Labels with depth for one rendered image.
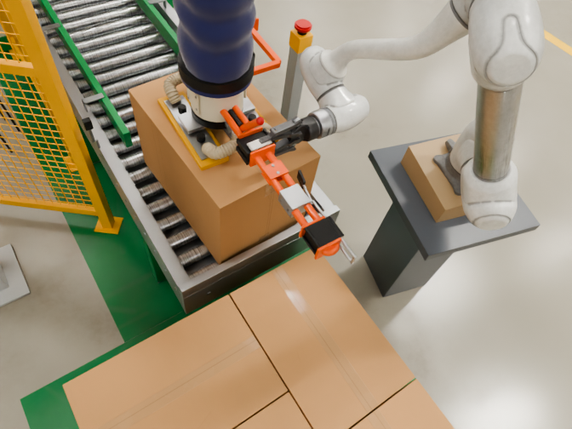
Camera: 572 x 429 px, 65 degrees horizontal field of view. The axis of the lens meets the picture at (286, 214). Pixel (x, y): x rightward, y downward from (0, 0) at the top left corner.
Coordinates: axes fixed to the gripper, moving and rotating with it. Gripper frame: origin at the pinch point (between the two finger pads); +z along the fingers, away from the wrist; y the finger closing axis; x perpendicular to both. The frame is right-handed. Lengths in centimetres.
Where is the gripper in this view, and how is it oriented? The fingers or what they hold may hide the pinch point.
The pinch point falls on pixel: (258, 149)
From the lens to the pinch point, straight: 135.2
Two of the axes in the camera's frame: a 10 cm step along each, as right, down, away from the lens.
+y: -1.3, 5.5, 8.3
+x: -5.5, -7.3, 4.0
